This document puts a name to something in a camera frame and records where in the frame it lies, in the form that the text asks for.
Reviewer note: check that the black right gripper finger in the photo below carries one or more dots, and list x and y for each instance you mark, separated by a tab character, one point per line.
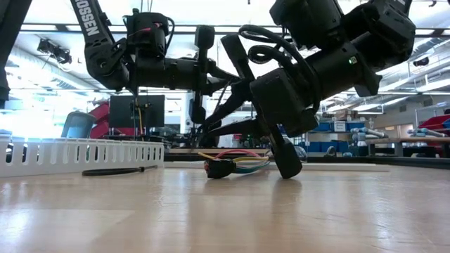
233	49
288	161

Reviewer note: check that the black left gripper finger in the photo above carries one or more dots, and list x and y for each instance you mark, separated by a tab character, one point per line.
205	37
197	112

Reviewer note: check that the white duct cover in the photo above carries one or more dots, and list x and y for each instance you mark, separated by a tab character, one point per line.
334	167

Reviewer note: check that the black zip tie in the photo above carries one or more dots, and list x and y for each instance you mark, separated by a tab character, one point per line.
105	171

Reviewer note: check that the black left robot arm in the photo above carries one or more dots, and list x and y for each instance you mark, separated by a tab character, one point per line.
105	63

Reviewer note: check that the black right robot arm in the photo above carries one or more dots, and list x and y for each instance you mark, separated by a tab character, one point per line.
379	31

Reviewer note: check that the background wooden table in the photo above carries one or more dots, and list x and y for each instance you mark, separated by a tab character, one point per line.
179	151

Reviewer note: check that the blue storage bins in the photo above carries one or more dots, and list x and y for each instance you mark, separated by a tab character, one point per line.
321	126

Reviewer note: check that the black monitor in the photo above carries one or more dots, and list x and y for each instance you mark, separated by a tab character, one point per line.
123	112

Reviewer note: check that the red storage bins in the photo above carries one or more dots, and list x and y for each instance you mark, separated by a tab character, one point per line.
100	119
436	123

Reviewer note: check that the wooden workbench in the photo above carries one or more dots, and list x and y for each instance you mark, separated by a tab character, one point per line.
404	140

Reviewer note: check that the grey office chair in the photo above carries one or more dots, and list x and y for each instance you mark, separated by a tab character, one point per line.
78	126

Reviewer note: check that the black ceiling device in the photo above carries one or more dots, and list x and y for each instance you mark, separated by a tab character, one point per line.
56	52

